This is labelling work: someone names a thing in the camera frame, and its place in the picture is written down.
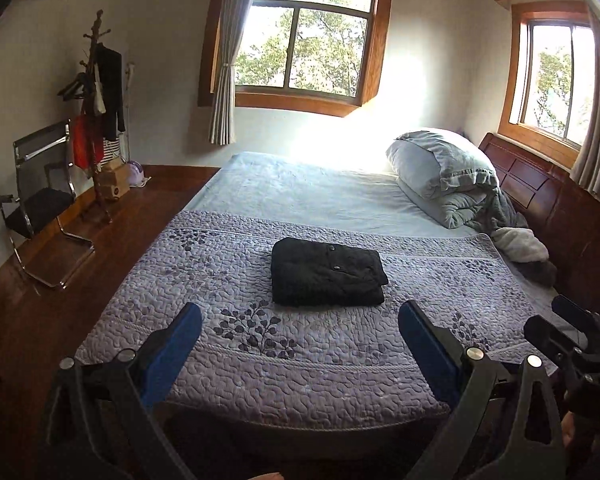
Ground light blue pillow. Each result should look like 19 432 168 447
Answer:
385 129 498 201

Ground wooden coat rack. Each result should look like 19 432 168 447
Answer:
57 9 131 225

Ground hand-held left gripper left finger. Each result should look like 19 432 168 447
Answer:
40 302 203 480

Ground folded grey duvet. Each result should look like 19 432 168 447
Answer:
397 175 558 286

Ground black pants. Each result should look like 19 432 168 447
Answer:
271 237 390 307

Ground small wooden window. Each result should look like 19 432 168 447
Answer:
494 0 600 168

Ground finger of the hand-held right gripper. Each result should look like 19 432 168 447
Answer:
551 295 600 341
523 315 576 366

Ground white fleece blanket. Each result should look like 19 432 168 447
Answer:
490 227 551 264

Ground large wooden window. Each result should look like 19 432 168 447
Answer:
198 0 411 118

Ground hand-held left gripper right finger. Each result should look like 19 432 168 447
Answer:
397 300 566 480

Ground black clothes hanger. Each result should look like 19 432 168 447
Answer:
57 72 94 102

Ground pale purple round object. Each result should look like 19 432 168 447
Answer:
127 160 152 189

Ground cardboard box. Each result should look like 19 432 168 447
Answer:
98 156 131 202

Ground black hanging garment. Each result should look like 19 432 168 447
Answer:
96 44 126 142

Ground wooden headboard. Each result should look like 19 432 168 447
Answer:
478 132 600 321

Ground red hanging bag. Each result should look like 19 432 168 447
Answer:
71 114 105 170

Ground grey quilted bedspread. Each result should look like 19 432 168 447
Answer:
74 210 576 418

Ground black mesh metal chair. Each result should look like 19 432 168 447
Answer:
0 121 96 290

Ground light blue bed sheet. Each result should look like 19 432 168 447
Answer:
185 151 486 238

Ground person's right hand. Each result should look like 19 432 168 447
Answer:
561 411 579 449

